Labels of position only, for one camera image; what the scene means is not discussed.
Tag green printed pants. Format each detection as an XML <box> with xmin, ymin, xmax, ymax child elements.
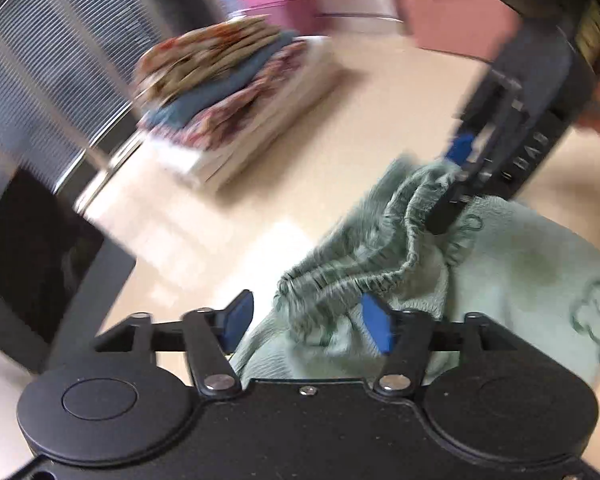
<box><xmin>230</xmin><ymin>157</ymin><xmax>600</xmax><ymax>382</ymax></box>

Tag stack of folded clothes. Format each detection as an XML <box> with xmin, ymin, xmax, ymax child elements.
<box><xmin>132</xmin><ymin>15</ymin><xmax>342</xmax><ymax>192</ymax></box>

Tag pink storage box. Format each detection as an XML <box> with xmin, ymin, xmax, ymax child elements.
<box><xmin>398</xmin><ymin>0</ymin><xmax>520</xmax><ymax>61</ymax></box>

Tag black tablet with keyboard cover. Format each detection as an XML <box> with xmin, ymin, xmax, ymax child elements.
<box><xmin>0</xmin><ymin>168</ymin><xmax>136</xmax><ymax>374</ymax></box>

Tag window security bars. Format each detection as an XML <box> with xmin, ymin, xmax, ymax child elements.
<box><xmin>0</xmin><ymin>0</ymin><xmax>220</xmax><ymax>198</ymax></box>

